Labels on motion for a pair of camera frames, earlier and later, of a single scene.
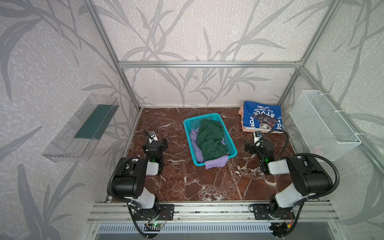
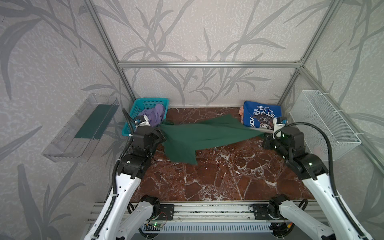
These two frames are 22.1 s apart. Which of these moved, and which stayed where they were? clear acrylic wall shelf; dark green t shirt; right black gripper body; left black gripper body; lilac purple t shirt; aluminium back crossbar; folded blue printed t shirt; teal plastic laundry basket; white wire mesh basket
Moved: teal plastic laundry basket; right black gripper body; lilac purple t shirt; left black gripper body; dark green t shirt
Stayed: clear acrylic wall shelf; aluminium back crossbar; white wire mesh basket; folded blue printed t shirt
